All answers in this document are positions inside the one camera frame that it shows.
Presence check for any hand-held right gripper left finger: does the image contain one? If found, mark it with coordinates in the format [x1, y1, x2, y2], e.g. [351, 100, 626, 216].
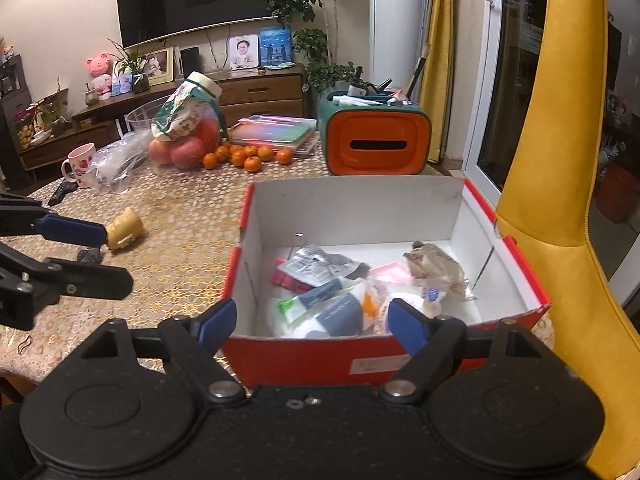
[55, 298, 246, 406]

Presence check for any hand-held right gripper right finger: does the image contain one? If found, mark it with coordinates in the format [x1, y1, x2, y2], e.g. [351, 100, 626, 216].
[379, 298, 571, 406]

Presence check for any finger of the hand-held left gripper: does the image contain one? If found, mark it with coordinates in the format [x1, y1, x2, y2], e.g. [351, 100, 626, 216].
[0, 242, 135, 331]
[0, 192, 110, 251]

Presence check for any clear bread packet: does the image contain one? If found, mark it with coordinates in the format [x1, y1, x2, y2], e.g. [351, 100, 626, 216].
[370, 280, 447, 336]

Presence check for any yellow plush toy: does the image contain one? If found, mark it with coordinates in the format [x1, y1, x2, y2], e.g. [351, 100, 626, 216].
[106, 207, 146, 251]

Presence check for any pink ribbed tray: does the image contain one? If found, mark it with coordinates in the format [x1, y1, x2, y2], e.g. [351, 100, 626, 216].
[369, 261, 417, 287]

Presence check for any silver snack bag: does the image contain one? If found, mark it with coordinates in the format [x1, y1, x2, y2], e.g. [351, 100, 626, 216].
[402, 241, 474, 302]

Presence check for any grey white tissue pack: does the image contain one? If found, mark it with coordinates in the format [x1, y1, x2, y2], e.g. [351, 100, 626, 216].
[269, 279, 392, 342]

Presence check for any red packet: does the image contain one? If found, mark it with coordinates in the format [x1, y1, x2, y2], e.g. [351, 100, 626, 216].
[272, 257, 314, 294]

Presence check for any silver printed foil packet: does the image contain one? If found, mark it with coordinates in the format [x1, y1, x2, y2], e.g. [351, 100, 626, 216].
[277, 243, 369, 291]

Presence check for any red cardboard box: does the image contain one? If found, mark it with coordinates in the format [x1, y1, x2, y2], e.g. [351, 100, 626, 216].
[221, 177, 553, 389]

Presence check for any gold floral tablecloth desktop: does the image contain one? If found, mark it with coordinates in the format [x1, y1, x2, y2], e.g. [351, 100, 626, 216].
[0, 147, 556, 392]

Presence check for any black remote control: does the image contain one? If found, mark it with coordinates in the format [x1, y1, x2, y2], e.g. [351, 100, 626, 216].
[47, 179, 79, 206]

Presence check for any white floral mug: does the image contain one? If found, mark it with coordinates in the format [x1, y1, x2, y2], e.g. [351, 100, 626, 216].
[60, 143, 99, 189]

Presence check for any clear plastic bag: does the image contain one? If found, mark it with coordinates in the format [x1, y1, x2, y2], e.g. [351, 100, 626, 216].
[94, 134, 151, 194]

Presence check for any plate of yellow fruit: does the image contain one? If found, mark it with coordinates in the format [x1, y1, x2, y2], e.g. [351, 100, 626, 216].
[17, 124, 52, 149]

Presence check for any clear glass bowl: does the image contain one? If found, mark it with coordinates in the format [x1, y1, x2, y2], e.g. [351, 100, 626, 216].
[124, 102, 169, 137]

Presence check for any bag of apples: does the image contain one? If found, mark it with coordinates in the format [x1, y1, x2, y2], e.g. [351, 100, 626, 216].
[149, 70, 229, 169]

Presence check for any pink plush pig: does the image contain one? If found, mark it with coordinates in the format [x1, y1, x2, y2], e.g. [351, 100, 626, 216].
[85, 52, 114, 99]

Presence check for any pile of tangerines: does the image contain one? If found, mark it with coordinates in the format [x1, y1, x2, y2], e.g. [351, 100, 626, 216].
[202, 142, 294, 174]

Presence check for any small potted grass plant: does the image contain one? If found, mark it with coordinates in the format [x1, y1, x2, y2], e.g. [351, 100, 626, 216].
[107, 37, 161, 94]

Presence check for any orange green tissue box organizer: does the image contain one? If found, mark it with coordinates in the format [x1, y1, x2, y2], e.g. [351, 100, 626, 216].
[316, 79, 433, 177]

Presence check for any stack of pastel books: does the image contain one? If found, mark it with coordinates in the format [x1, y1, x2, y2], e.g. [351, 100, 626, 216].
[227, 114, 319, 156]

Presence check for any black speaker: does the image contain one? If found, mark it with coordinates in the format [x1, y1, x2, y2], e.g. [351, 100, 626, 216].
[178, 46, 206, 76]

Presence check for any yellow chair back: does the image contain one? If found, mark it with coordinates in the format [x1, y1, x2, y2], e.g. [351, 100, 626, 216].
[494, 0, 640, 480]

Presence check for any wooden tv cabinet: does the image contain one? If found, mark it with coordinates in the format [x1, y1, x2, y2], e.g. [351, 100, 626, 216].
[19, 63, 308, 171]

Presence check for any makeup brush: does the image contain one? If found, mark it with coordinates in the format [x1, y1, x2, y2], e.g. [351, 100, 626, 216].
[409, 42, 433, 102]

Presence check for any white glass door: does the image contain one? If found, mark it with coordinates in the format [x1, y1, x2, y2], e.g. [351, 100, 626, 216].
[464, 0, 552, 207]

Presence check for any yellow curtain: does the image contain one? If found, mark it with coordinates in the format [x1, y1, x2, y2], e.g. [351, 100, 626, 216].
[417, 0, 457, 164]

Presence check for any white standing air conditioner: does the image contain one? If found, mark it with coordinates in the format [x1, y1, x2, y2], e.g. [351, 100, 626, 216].
[369, 0, 432, 106]

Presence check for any tall green houseplant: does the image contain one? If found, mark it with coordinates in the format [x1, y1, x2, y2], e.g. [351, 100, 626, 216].
[267, 0, 367, 94]

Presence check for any white portrait photo frame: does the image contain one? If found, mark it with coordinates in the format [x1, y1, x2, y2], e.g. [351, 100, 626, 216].
[227, 33, 261, 70]

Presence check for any blue picture frame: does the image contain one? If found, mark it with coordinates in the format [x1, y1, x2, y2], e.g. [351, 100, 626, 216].
[259, 26, 294, 69]

